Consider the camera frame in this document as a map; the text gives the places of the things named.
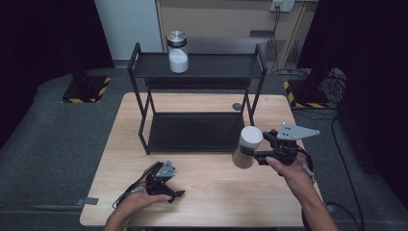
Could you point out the white wall power socket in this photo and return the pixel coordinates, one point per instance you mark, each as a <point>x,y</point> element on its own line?
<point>283,5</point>

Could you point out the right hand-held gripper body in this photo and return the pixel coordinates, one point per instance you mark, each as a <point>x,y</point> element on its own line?
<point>285,150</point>

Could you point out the black stand with striped base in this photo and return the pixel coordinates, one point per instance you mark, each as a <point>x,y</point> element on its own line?
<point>308,93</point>
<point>85,89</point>

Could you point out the person's left hand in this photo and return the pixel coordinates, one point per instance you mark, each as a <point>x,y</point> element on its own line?
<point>138,203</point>

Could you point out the dark curtain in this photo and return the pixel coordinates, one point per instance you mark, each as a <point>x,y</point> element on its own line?
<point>38,48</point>
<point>375,80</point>

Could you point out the grey metal table bracket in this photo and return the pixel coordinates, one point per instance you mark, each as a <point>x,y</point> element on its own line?
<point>87,201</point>
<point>330,208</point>

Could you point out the person's right hand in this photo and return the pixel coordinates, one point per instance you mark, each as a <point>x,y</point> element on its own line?
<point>295,176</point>

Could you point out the black metal two-tier rack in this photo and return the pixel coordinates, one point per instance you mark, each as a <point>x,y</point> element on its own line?
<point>195,131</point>

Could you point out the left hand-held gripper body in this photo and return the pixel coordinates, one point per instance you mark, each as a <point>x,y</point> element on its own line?
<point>158,184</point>

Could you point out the silver lid jar white powder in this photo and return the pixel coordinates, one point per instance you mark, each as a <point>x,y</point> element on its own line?
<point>178,54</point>

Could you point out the white lid jar beige contents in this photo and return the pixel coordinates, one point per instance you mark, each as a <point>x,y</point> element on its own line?
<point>247,147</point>

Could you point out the round grey table grommet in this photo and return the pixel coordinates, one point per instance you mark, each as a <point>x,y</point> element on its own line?
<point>236,106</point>

